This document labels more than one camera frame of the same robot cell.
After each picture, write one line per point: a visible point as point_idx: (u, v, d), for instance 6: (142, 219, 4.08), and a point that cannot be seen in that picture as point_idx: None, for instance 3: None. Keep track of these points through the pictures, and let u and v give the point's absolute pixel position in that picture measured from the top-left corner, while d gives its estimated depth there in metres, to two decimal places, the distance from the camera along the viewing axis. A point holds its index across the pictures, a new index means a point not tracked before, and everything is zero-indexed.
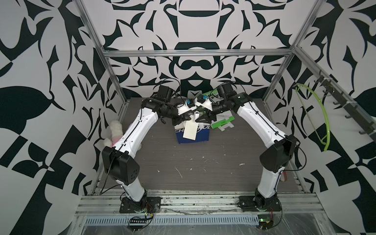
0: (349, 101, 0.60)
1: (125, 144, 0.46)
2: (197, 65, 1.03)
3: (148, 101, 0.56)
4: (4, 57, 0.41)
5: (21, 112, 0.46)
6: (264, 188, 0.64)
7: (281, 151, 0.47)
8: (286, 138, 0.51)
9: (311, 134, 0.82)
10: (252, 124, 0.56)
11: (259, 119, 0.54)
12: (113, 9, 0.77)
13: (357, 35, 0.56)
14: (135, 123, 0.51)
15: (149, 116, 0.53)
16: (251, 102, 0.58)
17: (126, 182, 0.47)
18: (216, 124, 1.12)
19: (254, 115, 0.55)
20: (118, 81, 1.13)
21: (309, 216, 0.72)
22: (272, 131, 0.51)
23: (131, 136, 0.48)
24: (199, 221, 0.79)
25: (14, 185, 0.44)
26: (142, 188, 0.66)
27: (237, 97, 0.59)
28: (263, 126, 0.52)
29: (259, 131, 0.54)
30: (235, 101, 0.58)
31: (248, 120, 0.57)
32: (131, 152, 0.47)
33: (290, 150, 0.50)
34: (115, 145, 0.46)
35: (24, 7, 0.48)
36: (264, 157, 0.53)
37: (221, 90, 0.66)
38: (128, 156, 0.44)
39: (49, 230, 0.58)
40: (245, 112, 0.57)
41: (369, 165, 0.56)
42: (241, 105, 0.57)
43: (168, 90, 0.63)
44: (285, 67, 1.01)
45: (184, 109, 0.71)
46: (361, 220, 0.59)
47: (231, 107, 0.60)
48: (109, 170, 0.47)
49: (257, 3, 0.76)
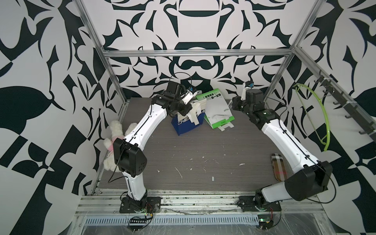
0: (349, 101, 0.60)
1: (134, 136, 0.49)
2: (197, 65, 1.03)
3: (157, 98, 0.59)
4: (4, 57, 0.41)
5: (21, 112, 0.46)
6: (270, 195, 0.62)
7: (311, 179, 0.41)
8: (318, 166, 0.44)
9: (311, 134, 0.82)
10: (278, 142, 0.51)
11: (286, 139, 0.49)
12: (113, 9, 0.77)
13: (357, 35, 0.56)
14: (145, 118, 0.53)
15: (159, 112, 0.55)
16: (279, 120, 0.54)
17: (133, 173, 0.50)
18: (216, 124, 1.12)
19: (282, 134, 0.50)
20: (118, 81, 1.13)
21: (309, 216, 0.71)
22: (301, 153, 0.45)
23: (141, 130, 0.50)
24: (199, 221, 0.79)
25: (15, 185, 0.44)
26: (144, 187, 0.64)
27: (263, 113, 0.56)
28: (291, 146, 0.47)
29: (284, 152, 0.49)
30: (260, 117, 0.55)
31: (274, 138, 0.52)
32: (141, 144, 0.51)
33: (324, 180, 0.43)
34: (126, 137, 0.49)
35: (23, 7, 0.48)
36: (291, 184, 0.46)
37: (250, 98, 0.60)
38: (137, 148, 0.46)
39: (49, 230, 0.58)
40: (270, 129, 0.53)
41: (370, 165, 0.56)
42: (266, 122, 0.54)
43: (177, 85, 0.64)
44: (285, 67, 1.01)
45: (188, 98, 0.74)
46: (362, 220, 0.59)
47: (255, 122, 0.57)
48: (119, 161, 0.51)
49: (256, 4, 0.76)
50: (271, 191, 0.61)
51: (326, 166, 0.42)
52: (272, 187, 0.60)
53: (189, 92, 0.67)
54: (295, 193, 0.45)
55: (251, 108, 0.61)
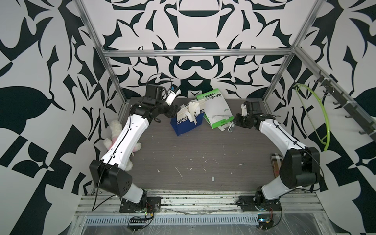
0: (349, 101, 0.60)
1: (113, 156, 0.43)
2: (197, 65, 1.03)
3: (136, 107, 0.53)
4: (4, 57, 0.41)
5: (21, 112, 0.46)
6: (269, 192, 0.63)
7: (297, 159, 0.45)
8: (307, 150, 0.48)
9: (311, 134, 0.82)
10: (272, 136, 0.57)
11: (278, 131, 0.55)
12: (113, 9, 0.77)
13: (357, 35, 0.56)
14: (125, 132, 0.48)
15: (139, 124, 0.50)
16: (274, 119, 0.62)
17: (118, 194, 0.45)
18: (216, 124, 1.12)
19: (274, 129, 0.57)
20: (118, 81, 1.13)
21: (309, 216, 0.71)
22: (290, 141, 0.51)
23: (120, 148, 0.45)
24: (199, 221, 0.79)
25: (15, 185, 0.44)
26: (140, 189, 0.66)
27: (261, 115, 0.65)
28: (281, 136, 0.53)
29: (278, 146, 0.54)
30: (258, 118, 0.65)
31: (269, 133, 0.60)
32: (122, 162, 0.45)
33: (313, 168, 0.46)
34: (104, 158, 0.43)
35: (23, 7, 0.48)
36: (283, 173, 0.49)
37: (249, 106, 0.73)
38: (118, 169, 0.41)
39: (49, 230, 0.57)
40: (265, 125, 0.61)
41: (369, 165, 0.56)
42: (262, 120, 0.63)
43: (157, 89, 0.58)
44: (285, 67, 1.01)
45: (172, 97, 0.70)
46: (362, 221, 0.59)
47: (253, 124, 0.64)
48: (100, 184, 0.45)
49: (257, 4, 0.76)
50: (270, 187, 0.61)
51: (314, 152, 0.46)
52: (271, 183, 0.61)
53: (172, 91, 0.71)
54: (288, 181, 0.48)
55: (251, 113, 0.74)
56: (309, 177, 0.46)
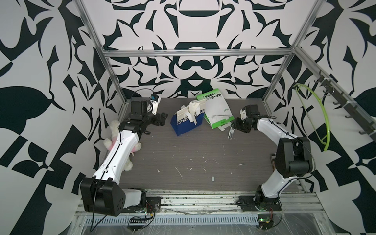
0: (349, 101, 0.60)
1: (106, 171, 0.43)
2: (197, 65, 1.03)
3: (126, 123, 0.55)
4: (4, 57, 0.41)
5: (21, 112, 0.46)
6: (268, 189, 0.64)
7: (287, 146, 0.49)
8: (298, 139, 0.51)
9: (311, 134, 0.82)
10: (269, 131, 0.61)
11: (273, 126, 0.60)
12: (113, 9, 0.77)
13: (357, 35, 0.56)
14: (116, 147, 0.48)
15: (130, 138, 0.52)
16: (270, 118, 0.67)
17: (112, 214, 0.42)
18: (216, 124, 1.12)
19: (270, 124, 0.62)
20: (118, 81, 1.13)
21: (309, 216, 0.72)
22: (283, 132, 0.55)
23: (112, 162, 0.45)
24: (199, 221, 0.79)
25: (15, 185, 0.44)
26: (138, 191, 0.65)
27: (258, 115, 0.70)
28: (275, 129, 0.58)
29: (274, 139, 0.57)
30: (255, 118, 0.70)
31: (265, 129, 0.64)
32: (116, 177, 0.44)
33: (305, 155, 0.49)
34: (96, 174, 0.42)
35: (23, 7, 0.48)
36: (278, 163, 0.52)
37: (248, 109, 0.79)
38: (112, 183, 0.40)
39: (49, 230, 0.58)
40: (261, 122, 0.66)
41: (369, 165, 0.56)
42: (259, 118, 0.68)
43: (142, 104, 0.60)
44: (285, 67, 1.01)
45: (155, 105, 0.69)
46: (362, 221, 0.59)
47: (251, 123, 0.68)
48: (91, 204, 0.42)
49: (257, 4, 0.76)
50: (269, 183, 0.63)
51: (305, 140, 0.50)
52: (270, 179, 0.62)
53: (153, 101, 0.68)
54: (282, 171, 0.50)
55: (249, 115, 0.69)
56: (302, 164, 0.49)
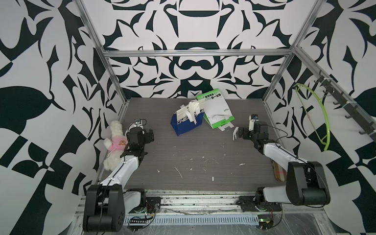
0: (349, 101, 0.60)
1: (113, 179, 0.47)
2: (197, 65, 1.03)
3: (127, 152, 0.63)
4: (4, 57, 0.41)
5: (21, 112, 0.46)
6: (271, 195, 0.62)
7: (300, 172, 0.45)
8: (310, 164, 0.48)
9: (311, 134, 0.82)
10: (277, 156, 0.57)
11: (281, 151, 0.57)
12: (113, 9, 0.77)
13: (357, 35, 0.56)
14: (120, 166, 0.54)
15: (131, 159, 0.58)
16: (277, 143, 0.64)
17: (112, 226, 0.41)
18: (216, 124, 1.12)
19: (277, 148, 0.59)
20: (118, 81, 1.13)
21: (309, 216, 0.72)
22: (292, 156, 0.52)
23: (118, 174, 0.50)
24: (199, 221, 0.79)
25: (15, 185, 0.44)
26: (137, 192, 0.64)
27: (264, 141, 0.66)
28: (284, 153, 0.55)
29: (282, 162, 0.54)
30: (262, 144, 0.67)
31: (273, 153, 0.60)
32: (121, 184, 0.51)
33: (319, 183, 0.44)
34: (103, 182, 0.45)
35: (23, 7, 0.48)
36: (290, 190, 0.47)
37: (257, 128, 0.73)
38: (118, 187, 0.43)
39: (49, 230, 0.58)
40: (268, 146, 0.63)
41: (369, 165, 0.56)
42: (265, 145, 0.64)
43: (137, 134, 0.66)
44: (285, 67, 1.01)
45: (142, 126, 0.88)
46: (362, 220, 0.59)
47: (257, 147, 0.68)
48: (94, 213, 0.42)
49: (257, 4, 0.76)
50: (272, 189, 0.60)
51: (317, 167, 0.46)
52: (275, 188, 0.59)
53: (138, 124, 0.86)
54: (294, 198, 0.45)
55: (256, 136, 0.74)
56: (316, 193, 0.44)
